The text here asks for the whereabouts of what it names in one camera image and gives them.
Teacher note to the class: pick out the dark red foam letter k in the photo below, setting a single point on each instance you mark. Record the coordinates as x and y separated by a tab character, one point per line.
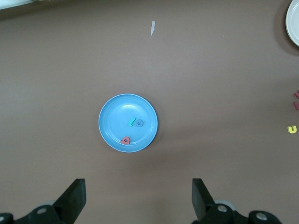
297	94

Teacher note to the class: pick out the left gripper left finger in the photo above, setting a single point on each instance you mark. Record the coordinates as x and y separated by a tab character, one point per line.
60	210

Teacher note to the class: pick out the dark red foam letter i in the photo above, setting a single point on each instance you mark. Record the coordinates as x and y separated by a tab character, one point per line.
296	105

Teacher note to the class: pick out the pink foam letter p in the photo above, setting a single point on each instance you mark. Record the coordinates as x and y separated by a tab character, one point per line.
123	141

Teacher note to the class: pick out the beige plate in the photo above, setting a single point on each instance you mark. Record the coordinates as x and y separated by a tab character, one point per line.
294	23

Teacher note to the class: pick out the yellow foam letter u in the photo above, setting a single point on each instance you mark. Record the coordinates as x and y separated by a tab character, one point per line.
289	130

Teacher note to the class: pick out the white paper scrap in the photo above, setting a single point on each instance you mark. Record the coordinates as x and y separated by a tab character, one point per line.
153	29

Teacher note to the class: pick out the blue plate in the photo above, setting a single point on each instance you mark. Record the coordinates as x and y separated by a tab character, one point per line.
116	116

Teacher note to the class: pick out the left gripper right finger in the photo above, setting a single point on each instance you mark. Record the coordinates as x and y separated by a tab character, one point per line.
210	214

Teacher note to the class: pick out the blue foam letter o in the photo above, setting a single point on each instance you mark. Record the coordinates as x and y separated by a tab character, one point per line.
137	123

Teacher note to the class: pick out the teal foam letter l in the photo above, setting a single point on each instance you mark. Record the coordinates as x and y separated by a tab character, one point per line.
131	122

